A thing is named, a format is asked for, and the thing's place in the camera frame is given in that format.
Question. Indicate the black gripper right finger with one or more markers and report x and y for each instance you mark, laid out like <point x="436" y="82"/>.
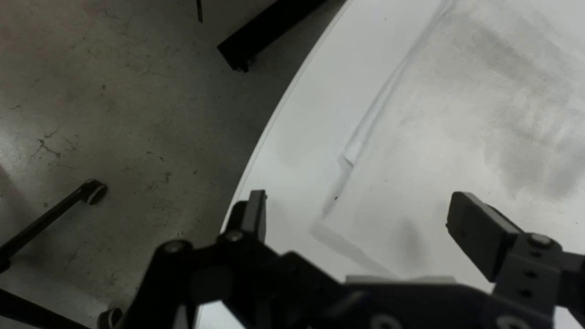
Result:
<point x="485" y="234"/>

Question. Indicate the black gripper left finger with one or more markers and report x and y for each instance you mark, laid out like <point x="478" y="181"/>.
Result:
<point x="247" y="218"/>

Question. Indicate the white towel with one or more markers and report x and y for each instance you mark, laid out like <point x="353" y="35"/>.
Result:
<point x="490" y="101"/>

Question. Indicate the black office chair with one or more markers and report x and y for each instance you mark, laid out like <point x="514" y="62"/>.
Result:
<point x="88" y="192"/>

